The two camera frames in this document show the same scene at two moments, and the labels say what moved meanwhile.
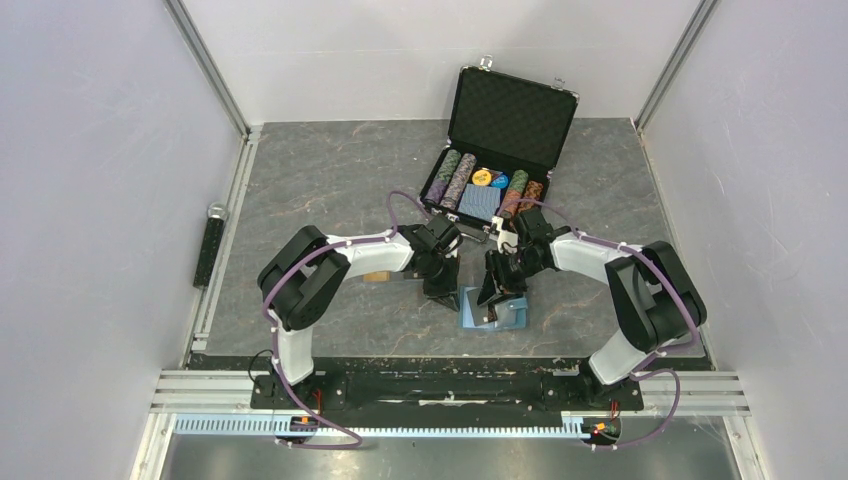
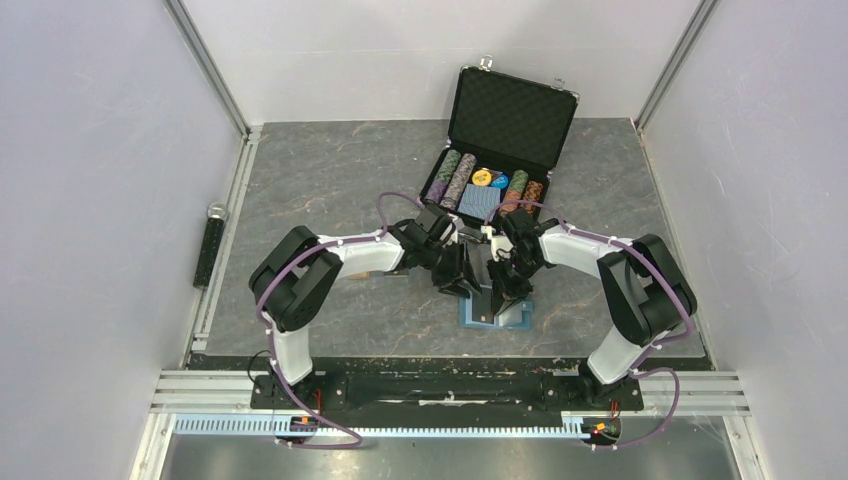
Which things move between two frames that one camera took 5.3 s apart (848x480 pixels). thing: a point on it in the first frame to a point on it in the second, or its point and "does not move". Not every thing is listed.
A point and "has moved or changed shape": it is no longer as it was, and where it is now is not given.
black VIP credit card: (492, 306) has moved or changed shape
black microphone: (216, 212) does not move
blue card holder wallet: (511, 314) does not move
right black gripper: (495, 262) does not move
